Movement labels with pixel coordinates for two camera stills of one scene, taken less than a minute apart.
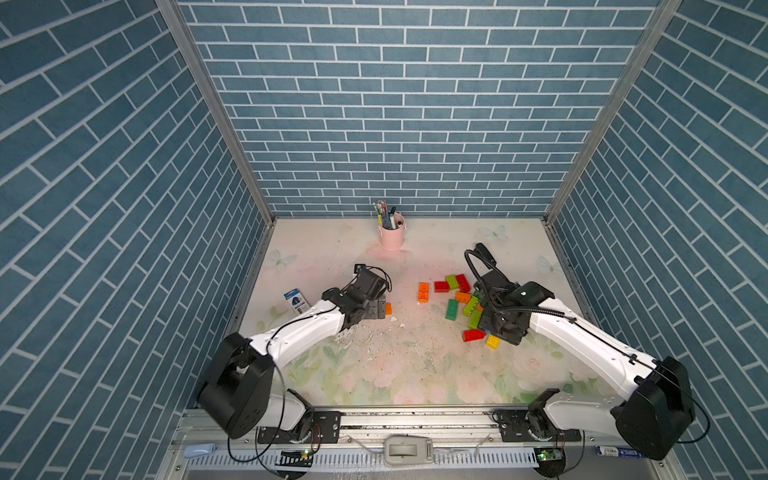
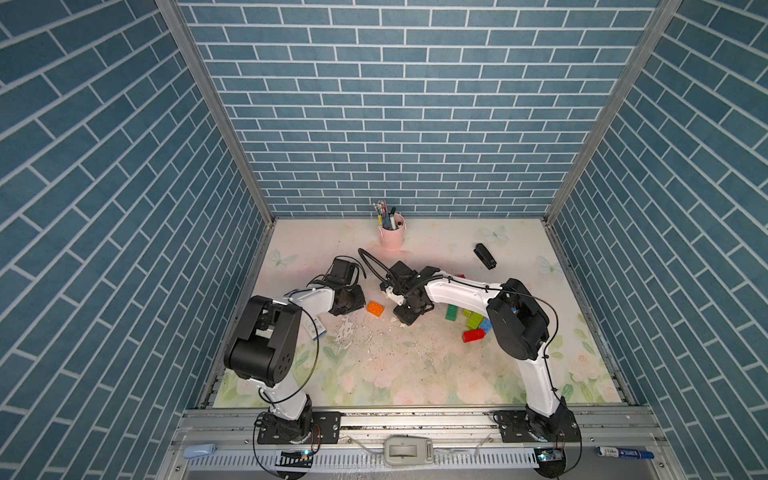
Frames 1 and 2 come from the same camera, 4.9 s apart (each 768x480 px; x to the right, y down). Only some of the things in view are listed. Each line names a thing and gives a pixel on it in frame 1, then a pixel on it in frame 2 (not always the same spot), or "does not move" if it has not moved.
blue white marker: (618, 452) does not move
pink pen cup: (393, 239) does not move
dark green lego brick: (452, 309) does not move
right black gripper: (485, 316) → (402, 317)
